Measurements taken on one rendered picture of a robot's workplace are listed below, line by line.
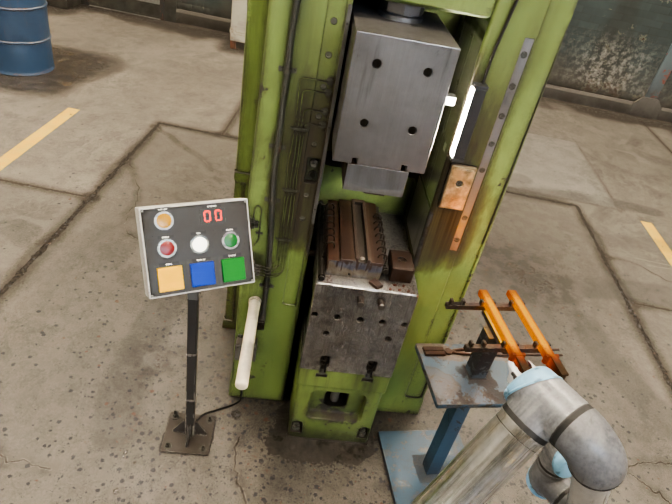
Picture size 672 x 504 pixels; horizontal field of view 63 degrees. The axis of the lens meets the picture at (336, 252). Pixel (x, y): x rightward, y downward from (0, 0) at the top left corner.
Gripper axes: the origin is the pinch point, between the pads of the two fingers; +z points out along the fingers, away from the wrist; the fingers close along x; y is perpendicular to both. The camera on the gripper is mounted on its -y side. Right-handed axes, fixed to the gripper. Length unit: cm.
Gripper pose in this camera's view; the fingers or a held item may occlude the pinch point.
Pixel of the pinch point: (520, 362)
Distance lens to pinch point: 192.8
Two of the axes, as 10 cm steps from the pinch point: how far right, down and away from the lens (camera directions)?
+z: -1.4, -6.0, 7.9
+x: 9.8, 0.6, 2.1
